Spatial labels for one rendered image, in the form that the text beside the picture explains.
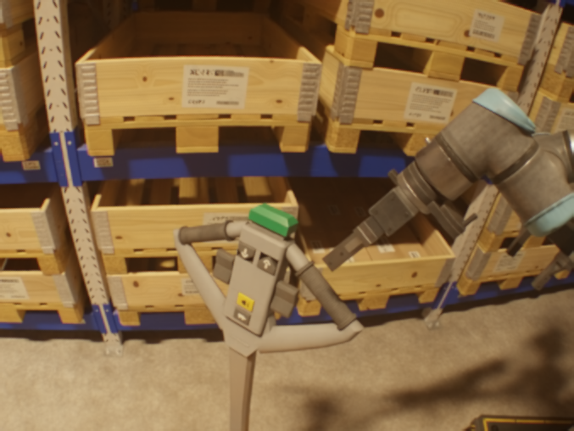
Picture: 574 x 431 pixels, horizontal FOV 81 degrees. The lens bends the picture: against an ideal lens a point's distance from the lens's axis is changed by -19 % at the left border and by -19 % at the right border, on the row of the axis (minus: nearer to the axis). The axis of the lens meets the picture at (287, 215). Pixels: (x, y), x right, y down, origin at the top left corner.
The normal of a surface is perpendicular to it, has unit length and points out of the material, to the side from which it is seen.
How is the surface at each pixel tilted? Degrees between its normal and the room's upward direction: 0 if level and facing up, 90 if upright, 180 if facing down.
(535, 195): 79
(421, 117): 90
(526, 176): 72
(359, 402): 0
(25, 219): 90
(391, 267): 90
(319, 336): 67
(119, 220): 90
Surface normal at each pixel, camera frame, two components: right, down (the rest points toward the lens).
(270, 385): 0.11, -0.81
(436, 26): 0.18, 0.59
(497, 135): -0.39, 0.27
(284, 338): -0.51, 0.08
